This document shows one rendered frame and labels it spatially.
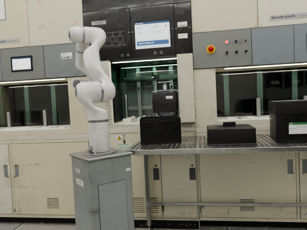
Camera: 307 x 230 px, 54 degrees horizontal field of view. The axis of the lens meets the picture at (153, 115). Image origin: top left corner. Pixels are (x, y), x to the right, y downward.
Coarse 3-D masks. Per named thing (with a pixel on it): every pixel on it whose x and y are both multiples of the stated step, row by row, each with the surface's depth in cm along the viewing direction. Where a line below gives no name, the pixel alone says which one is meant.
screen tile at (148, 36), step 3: (138, 27) 239; (141, 27) 239; (144, 27) 238; (147, 27) 238; (150, 27) 237; (138, 30) 239; (141, 30) 239; (144, 30) 238; (147, 30) 238; (150, 30) 238; (147, 33) 238; (150, 33) 238; (138, 36) 239; (141, 36) 239; (144, 36) 239; (147, 36) 238; (150, 36) 238; (138, 39) 239; (141, 39) 239; (144, 39) 239
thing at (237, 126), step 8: (208, 128) 190; (216, 128) 188; (224, 128) 185; (232, 128) 183; (240, 128) 181; (248, 128) 180; (208, 136) 184; (216, 136) 183; (224, 136) 182; (232, 136) 182; (240, 136) 181; (248, 136) 180; (208, 144) 184; (216, 144) 183; (224, 144) 182; (232, 144) 182; (240, 144) 181; (248, 144) 180; (256, 144) 179
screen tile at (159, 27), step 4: (160, 24) 236; (156, 28) 237; (160, 28) 236; (164, 28) 236; (164, 32) 236; (168, 32) 235; (156, 36) 237; (160, 36) 237; (164, 36) 236; (168, 36) 236
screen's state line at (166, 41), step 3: (165, 39) 236; (168, 39) 236; (138, 42) 240; (141, 42) 239; (144, 42) 239; (147, 42) 239; (150, 42) 238; (153, 42) 238; (156, 42) 237; (159, 42) 237; (162, 42) 237; (165, 42) 236; (168, 42) 236; (138, 45) 240; (141, 45) 239; (144, 45) 239
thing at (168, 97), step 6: (162, 90) 274; (168, 90) 273; (174, 90) 272; (156, 96) 266; (162, 96) 265; (168, 96) 264; (174, 96) 263; (156, 102) 266; (162, 102) 265; (168, 102) 264; (174, 102) 263; (156, 108) 266; (162, 108) 265; (168, 108) 265; (174, 108) 264
